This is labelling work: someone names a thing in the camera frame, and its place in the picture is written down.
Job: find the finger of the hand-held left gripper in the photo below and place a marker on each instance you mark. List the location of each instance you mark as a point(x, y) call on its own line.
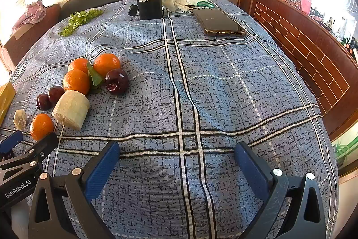
point(11, 141)
point(46, 145)

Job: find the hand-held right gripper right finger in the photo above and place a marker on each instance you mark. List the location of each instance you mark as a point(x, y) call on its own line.
point(251, 166)

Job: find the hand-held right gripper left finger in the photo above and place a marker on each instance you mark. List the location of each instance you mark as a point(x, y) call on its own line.
point(102, 166)

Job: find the small orange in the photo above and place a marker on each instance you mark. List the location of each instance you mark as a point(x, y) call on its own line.
point(42, 127)

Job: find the small peeled banana piece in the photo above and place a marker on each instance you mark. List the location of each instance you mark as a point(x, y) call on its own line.
point(21, 119)

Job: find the yellow rimmed white tray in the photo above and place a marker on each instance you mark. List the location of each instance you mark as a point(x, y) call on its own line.
point(5, 100)

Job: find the small dark red plum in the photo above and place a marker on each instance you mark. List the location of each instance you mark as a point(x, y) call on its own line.
point(56, 94)
point(43, 102)

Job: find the large peeled banana piece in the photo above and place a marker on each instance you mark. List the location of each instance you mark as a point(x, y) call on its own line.
point(71, 109)

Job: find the large dark red plum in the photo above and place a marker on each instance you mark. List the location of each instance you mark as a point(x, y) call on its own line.
point(117, 81)

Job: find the green leaf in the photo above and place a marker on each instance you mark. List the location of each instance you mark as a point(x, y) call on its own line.
point(94, 76)

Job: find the green plant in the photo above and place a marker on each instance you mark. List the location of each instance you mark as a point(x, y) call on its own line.
point(346, 149)

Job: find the brown armchair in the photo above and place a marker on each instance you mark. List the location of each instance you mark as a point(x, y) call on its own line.
point(42, 26)

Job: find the pink floral cloth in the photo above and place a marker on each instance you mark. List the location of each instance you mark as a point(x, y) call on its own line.
point(30, 13)

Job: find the green lettuce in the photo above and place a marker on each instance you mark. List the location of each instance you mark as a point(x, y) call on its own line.
point(79, 19)

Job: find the brown wooden cabinet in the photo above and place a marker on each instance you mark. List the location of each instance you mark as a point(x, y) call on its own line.
point(293, 40)

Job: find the black smartphone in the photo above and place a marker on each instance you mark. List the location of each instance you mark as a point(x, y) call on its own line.
point(221, 22)

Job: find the small black block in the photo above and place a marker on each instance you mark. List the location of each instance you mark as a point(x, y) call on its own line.
point(132, 10)

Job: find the black box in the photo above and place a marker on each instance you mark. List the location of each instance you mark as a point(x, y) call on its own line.
point(150, 9)

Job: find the pink bottle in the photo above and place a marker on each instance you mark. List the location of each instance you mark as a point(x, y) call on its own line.
point(306, 2)

